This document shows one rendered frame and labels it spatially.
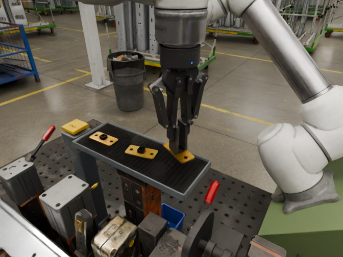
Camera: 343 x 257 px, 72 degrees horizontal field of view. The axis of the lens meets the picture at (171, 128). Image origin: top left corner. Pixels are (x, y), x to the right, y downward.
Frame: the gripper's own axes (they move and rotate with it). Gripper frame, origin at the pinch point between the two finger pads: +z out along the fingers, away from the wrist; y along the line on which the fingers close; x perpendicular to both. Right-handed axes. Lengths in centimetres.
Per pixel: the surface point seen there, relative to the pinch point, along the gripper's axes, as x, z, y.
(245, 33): -450, 97, -528
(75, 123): -35.3, 9.3, 16.2
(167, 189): 4.7, 9.3, 5.9
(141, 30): -407, 52, -186
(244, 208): -5, 55, -40
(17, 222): -20, 25, 38
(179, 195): 7.6, 9.2, 4.6
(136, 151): -11.1, 9.0, 6.0
